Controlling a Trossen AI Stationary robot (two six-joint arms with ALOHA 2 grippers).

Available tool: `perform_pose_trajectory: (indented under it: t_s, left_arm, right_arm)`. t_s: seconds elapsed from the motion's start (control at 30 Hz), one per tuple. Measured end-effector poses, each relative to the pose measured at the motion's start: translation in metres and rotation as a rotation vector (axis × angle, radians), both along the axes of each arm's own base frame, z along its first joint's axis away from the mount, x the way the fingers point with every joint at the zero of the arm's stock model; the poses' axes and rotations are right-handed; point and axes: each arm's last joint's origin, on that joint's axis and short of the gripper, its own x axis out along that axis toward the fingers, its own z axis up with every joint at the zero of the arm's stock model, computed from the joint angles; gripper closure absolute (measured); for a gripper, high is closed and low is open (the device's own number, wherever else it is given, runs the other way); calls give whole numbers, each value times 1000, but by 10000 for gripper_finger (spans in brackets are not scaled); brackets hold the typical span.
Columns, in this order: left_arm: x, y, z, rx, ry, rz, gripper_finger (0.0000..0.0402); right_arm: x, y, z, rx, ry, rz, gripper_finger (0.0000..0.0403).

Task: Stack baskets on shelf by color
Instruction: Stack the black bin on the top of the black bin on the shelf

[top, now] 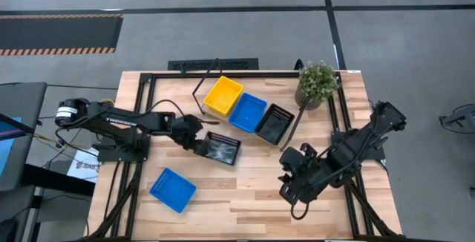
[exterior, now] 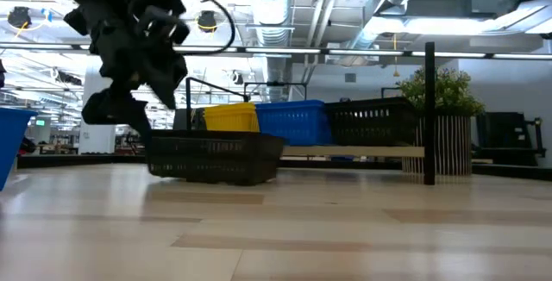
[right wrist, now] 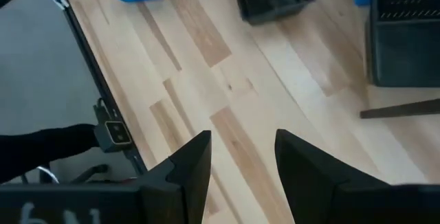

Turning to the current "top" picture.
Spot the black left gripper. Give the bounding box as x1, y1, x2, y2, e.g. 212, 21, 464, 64
172, 114, 211, 157

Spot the blue panel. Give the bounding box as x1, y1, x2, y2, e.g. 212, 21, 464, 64
0, 117, 23, 169

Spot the black hazard-striped floor mat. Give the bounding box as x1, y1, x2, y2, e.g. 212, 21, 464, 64
0, 13, 125, 56

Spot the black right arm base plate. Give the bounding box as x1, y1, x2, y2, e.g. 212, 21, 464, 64
331, 130, 387, 161

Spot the black plastic slotted basket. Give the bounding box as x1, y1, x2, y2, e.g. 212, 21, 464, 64
203, 131, 242, 166
254, 102, 296, 146

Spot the black perforated floor strip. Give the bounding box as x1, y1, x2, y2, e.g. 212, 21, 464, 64
167, 57, 260, 71

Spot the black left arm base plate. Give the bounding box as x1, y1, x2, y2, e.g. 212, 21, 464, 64
92, 133, 151, 163

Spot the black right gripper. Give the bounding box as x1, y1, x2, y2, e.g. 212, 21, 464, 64
278, 143, 330, 206

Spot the dark floor stand base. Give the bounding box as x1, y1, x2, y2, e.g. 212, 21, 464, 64
438, 103, 475, 135

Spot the white printed paper sheet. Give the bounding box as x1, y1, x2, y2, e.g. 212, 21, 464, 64
66, 148, 102, 183

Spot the potted green plant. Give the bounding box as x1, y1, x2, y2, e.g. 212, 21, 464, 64
295, 60, 341, 111

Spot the yellow plastic slotted basket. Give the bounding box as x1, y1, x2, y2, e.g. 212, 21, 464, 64
203, 75, 245, 117

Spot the black furniture base bar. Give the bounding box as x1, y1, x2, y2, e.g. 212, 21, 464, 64
20, 163, 96, 198

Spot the blue plastic slotted basket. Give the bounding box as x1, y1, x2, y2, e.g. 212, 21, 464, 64
227, 92, 269, 134
148, 167, 197, 214

